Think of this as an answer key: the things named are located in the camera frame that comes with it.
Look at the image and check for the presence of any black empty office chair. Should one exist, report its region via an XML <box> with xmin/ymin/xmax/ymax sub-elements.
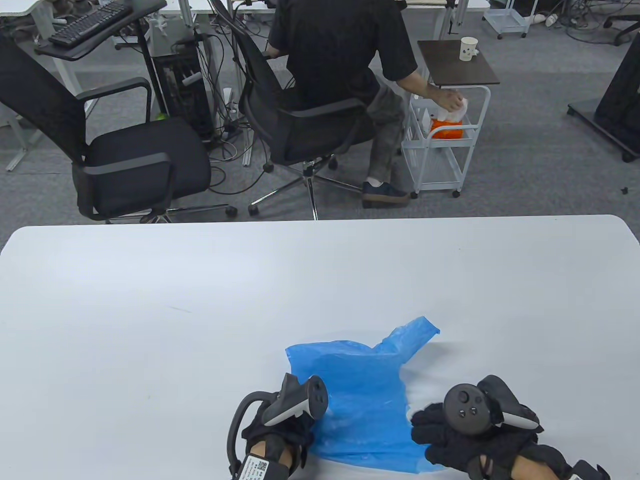
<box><xmin>0</xmin><ymin>32</ymin><xmax>238</xmax><ymax>224</ymax></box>

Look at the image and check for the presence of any black right hand controller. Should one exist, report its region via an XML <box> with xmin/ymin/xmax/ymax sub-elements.
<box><xmin>443</xmin><ymin>375</ymin><xmax>545</xmax><ymax>436</ymax></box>

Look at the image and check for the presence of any black floor stand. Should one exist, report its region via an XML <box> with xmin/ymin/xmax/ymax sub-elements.
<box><xmin>567</xmin><ymin>32</ymin><xmax>640</xmax><ymax>163</ymax></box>

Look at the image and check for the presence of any dark brown side table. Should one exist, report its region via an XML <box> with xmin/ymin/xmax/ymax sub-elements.
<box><xmin>417</xmin><ymin>39</ymin><xmax>501</xmax><ymax>88</ymax></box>

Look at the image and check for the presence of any white rolling cart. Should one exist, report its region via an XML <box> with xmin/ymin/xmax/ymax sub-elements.
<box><xmin>400</xmin><ymin>84</ymin><xmax>492</xmax><ymax>199</ymax></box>

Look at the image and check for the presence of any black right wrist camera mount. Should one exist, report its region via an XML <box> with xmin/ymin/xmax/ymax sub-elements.
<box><xmin>565</xmin><ymin>459</ymin><xmax>612</xmax><ymax>480</ymax></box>

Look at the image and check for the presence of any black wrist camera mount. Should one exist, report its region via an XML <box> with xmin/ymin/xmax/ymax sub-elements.
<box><xmin>231</xmin><ymin>452</ymin><xmax>291</xmax><ymax>480</ymax></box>
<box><xmin>565</xmin><ymin>459</ymin><xmax>612</xmax><ymax>480</ymax></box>

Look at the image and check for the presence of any person's right forearm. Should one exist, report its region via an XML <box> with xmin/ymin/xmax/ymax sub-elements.
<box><xmin>509</xmin><ymin>447</ymin><xmax>573</xmax><ymax>480</ymax></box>

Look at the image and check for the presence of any black keyboard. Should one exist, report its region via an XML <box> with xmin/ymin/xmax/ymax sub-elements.
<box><xmin>48</xmin><ymin>0</ymin><xmax>133</xmax><ymax>49</ymax></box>

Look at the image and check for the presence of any black hand controller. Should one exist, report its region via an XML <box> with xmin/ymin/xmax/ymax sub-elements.
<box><xmin>443</xmin><ymin>375</ymin><xmax>545</xmax><ymax>436</ymax></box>
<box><xmin>227</xmin><ymin>374</ymin><xmax>329</xmax><ymax>476</ymax></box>

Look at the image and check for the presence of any black chair base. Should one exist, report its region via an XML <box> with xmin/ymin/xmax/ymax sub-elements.
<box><xmin>602</xmin><ymin>14</ymin><xmax>640</xmax><ymax>47</ymax></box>

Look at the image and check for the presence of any black cable bundle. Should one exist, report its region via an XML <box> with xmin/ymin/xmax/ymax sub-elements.
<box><xmin>202</xmin><ymin>30</ymin><xmax>301</xmax><ymax>196</ymax></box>

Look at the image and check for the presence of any white wire trolley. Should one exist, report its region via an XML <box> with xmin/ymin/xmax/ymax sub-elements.
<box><xmin>482</xmin><ymin>0</ymin><xmax>538</xmax><ymax>40</ymax></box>

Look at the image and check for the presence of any person's left hand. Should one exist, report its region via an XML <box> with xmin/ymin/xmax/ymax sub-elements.
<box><xmin>241</xmin><ymin>399</ymin><xmax>316</xmax><ymax>480</ymax></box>

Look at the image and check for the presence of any black mesh office chair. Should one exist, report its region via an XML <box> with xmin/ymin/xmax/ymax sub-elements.
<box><xmin>210</xmin><ymin>0</ymin><xmax>381</xmax><ymax>221</ymax></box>

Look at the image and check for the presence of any black left hand controller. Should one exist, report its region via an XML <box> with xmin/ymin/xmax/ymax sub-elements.
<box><xmin>227</xmin><ymin>374</ymin><xmax>329</xmax><ymax>476</ymax></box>

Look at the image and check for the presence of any orange tissue pack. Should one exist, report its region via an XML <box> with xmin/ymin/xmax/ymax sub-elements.
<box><xmin>429</xmin><ymin>117</ymin><xmax>466</xmax><ymax>140</ymax></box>

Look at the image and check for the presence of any black computer tower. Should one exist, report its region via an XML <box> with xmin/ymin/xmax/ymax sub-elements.
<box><xmin>150</xmin><ymin>47</ymin><xmax>216</xmax><ymax>143</ymax></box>

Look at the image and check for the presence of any blue plastic bag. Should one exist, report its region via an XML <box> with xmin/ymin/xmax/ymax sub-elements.
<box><xmin>285</xmin><ymin>315</ymin><xmax>442</xmax><ymax>475</ymax></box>

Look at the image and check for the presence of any black keyboard stand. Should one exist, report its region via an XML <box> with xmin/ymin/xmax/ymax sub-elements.
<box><xmin>34</xmin><ymin>0</ymin><xmax>168</xmax><ymax>123</ymax></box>

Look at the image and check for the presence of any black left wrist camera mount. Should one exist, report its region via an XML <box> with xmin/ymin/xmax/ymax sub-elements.
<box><xmin>231</xmin><ymin>452</ymin><xmax>291</xmax><ymax>480</ymax></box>

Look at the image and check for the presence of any person's right hand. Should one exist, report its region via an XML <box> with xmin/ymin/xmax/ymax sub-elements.
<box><xmin>410</xmin><ymin>401</ymin><xmax>543</xmax><ymax>480</ymax></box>

